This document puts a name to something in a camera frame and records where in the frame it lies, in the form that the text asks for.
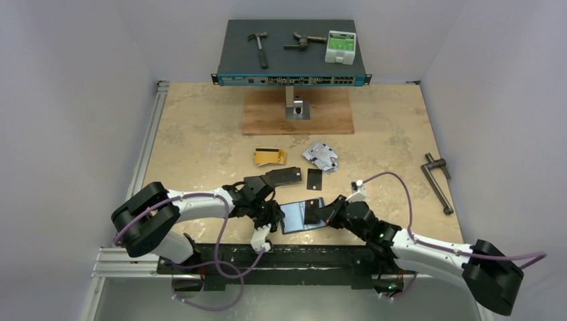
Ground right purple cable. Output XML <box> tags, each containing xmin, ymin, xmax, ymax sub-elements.
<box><xmin>360</xmin><ymin>171</ymin><xmax>548</xmax><ymax>302</ymax></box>

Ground rusty metal clamp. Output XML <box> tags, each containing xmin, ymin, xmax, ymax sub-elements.
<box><xmin>283</xmin><ymin>31</ymin><xmax>327</xmax><ymax>51</ymax></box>

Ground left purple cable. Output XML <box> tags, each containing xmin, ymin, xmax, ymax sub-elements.
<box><xmin>112</xmin><ymin>193</ymin><xmax>272</xmax><ymax>312</ymax></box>

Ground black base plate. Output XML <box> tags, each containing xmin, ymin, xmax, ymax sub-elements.
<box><xmin>157</xmin><ymin>243</ymin><xmax>419</xmax><ymax>294</ymax></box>

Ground aluminium frame rail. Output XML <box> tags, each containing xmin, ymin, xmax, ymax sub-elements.
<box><xmin>82</xmin><ymin>80</ymin><xmax>495</xmax><ymax>321</ymax></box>

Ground plywood board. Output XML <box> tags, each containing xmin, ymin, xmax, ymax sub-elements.
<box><xmin>242</xmin><ymin>89</ymin><xmax>354</xmax><ymax>136</ymax></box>

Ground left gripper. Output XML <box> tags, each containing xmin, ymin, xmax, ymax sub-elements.
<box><xmin>246</xmin><ymin>199</ymin><xmax>284</xmax><ymax>235</ymax></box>

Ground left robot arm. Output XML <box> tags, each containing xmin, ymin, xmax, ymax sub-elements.
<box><xmin>111</xmin><ymin>176</ymin><xmax>285</xmax><ymax>274</ymax></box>

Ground purple cable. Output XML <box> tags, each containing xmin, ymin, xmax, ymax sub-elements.
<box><xmin>360</xmin><ymin>171</ymin><xmax>548</xmax><ymax>302</ymax></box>
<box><xmin>112</xmin><ymin>193</ymin><xmax>272</xmax><ymax>312</ymax></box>

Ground white green box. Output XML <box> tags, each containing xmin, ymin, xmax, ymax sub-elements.
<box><xmin>324</xmin><ymin>30</ymin><xmax>357</xmax><ymax>66</ymax></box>

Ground black credit card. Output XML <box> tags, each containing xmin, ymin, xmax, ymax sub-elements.
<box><xmin>304</xmin><ymin>199</ymin><xmax>320</xmax><ymax>225</ymax></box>
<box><xmin>306</xmin><ymin>169</ymin><xmax>323</xmax><ymax>191</ymax></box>

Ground network switch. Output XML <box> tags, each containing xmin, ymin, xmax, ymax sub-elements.
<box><xmin>211</xmin><ymin>19</ymin><xmax>372</xmax><ymax>86</ymax></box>

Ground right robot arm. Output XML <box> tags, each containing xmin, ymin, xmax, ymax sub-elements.
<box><xmin>314</xmin><ymin>195</ymin><xmax>524</xmax><ymax>316</ymax></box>

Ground metal bracket stand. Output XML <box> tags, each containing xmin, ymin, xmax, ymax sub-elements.
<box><xmin>285</xmin><ymin>86</ymin><xmax>311</xmax><ymax>120</ymax></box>

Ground black card pile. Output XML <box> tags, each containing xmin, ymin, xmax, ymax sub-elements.
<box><xmin>265</xmin><ymin>167</ymin><xmax>302</xmax><ymax>187</ymax></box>

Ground hammer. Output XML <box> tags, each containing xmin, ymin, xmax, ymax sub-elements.
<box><xmin>247</xmin><ymin>32</ymin><xmax>269</xmax><ymax>69</ymax></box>

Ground navy blue card holder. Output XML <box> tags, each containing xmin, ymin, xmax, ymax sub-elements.
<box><xmin>280</xmin><ymin>197</ymin><xmax>326</xmax><ymax>235</ymax></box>

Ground metal crank handle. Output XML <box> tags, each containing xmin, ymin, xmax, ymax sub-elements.
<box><xmin>421</xmin><ymin>152</ymin><xmax>454</xmax><ymax>215</ymax></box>

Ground loose black credit card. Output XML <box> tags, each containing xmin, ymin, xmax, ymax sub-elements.
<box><xmin>306</xmin><ymin>169</ymin><xmax>323</xmax><ymax>191</ymax></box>

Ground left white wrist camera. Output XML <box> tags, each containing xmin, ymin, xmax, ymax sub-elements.
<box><xmin>250</xmin><ymin>224</ymin><xmax>271</xmax><ymax>253</ymax></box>

